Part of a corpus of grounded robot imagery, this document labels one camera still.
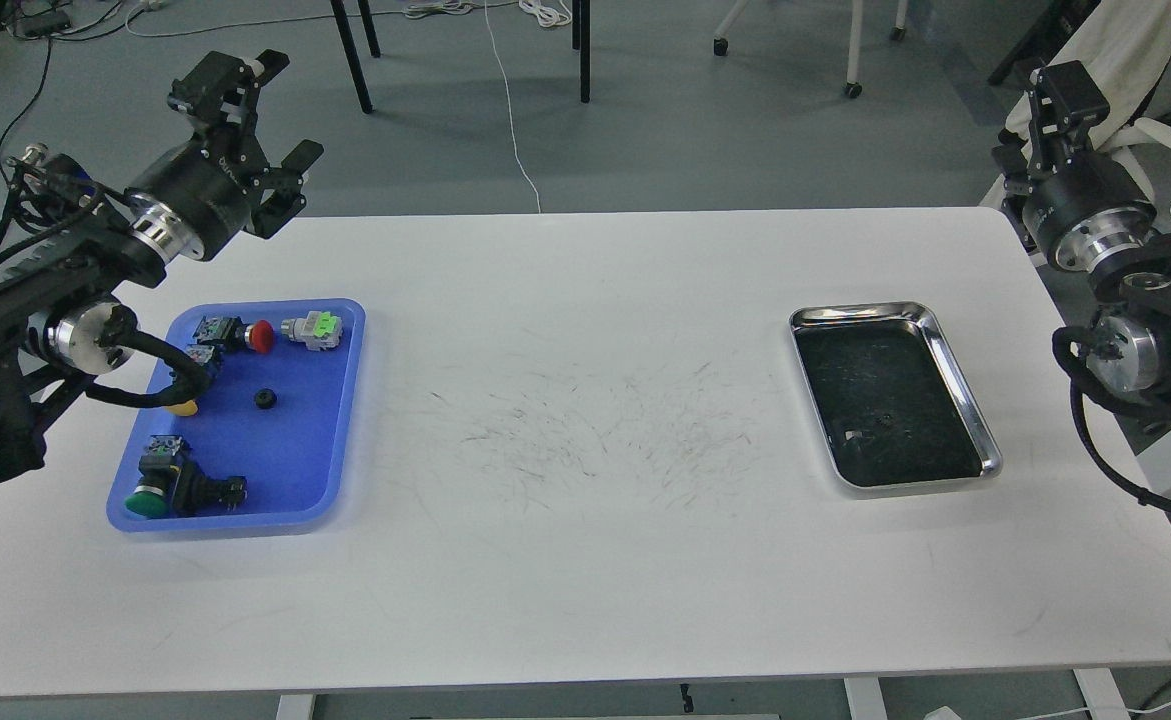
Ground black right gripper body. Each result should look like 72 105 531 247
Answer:
1020 151 1156 272

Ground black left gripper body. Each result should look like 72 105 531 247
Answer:
125 142 266 263

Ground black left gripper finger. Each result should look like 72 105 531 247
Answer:
166 50 292 162
245 140 326 240

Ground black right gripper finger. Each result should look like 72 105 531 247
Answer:
1029 60 1110 170
989 145 1033 222

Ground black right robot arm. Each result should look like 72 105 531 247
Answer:
992 60 1171 514

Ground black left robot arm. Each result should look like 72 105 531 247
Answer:
0 49 324 484

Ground beige cloth on chair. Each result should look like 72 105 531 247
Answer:
1005 0 1171 151

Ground white caster chair legs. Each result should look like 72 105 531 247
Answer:
710 1 877 101

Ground blue plastic tray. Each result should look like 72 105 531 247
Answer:
105 299 367 534

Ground steel tray with black mat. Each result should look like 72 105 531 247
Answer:
789 301 1004 495

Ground black table legs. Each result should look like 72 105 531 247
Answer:
329 0 593 115

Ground green grey switch part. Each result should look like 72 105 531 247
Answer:
280 310 343 352

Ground red push button switch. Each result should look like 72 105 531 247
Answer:
192 316 278 354

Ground yellow push button switch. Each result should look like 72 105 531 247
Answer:
165 345 226 419

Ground black floor cable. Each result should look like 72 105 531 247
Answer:
0 35 54 270

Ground white floor cable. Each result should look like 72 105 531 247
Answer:
482 0 543 214

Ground green push button switch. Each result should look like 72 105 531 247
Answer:
124 434 189 519

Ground black switch contact block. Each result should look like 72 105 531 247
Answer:
172 462 247 517

